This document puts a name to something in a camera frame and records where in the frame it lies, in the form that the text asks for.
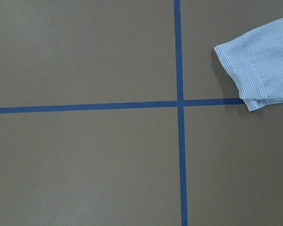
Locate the light blue striped shirt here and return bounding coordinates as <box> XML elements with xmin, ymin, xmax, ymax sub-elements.
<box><xmin>214</xmin><ymin>18</ymin><xmax>283</xmax><ymax>111</ymax></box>

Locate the brown paper table cover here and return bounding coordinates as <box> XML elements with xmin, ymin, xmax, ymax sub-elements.
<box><xmin>0</xmin><ymin>0</ymin><xmax>283</xmax><ymax>226</ymax></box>

